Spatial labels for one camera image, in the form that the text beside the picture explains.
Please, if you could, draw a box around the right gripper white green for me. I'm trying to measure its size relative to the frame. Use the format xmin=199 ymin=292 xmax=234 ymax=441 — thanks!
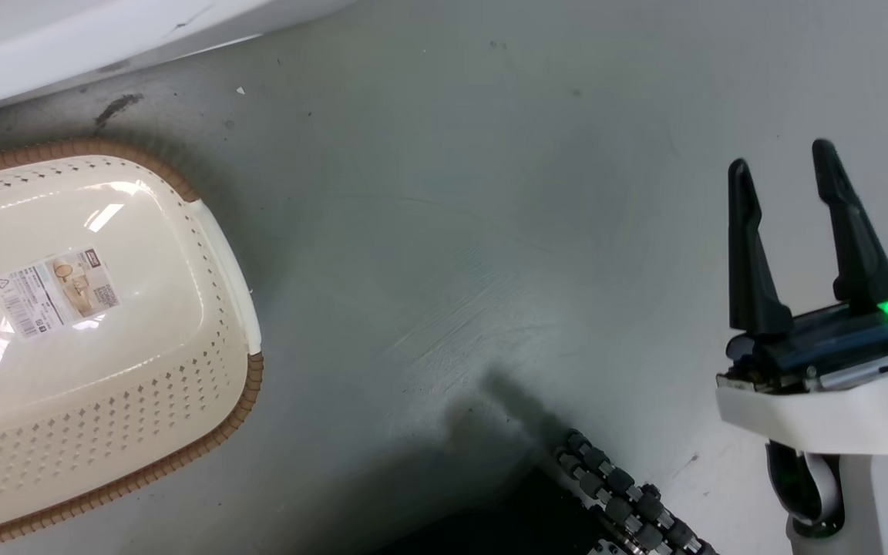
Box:
xmin=715 ymin=139 xmax=888 ymax=456

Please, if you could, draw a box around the cream perforated laundry basket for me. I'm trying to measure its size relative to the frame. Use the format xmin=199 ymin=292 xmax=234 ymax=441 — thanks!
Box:
xmin=0 ymin=138 xmax=264 ymax=554

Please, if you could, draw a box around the white washing machine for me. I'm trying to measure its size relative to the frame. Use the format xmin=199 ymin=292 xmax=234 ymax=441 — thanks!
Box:
xmin=0 ymin=0 xmax=356 ymax=118

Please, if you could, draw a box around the white paper product label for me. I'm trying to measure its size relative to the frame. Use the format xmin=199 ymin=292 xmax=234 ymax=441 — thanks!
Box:
xmin=0 ymin=247 xmax=121 ymax=339

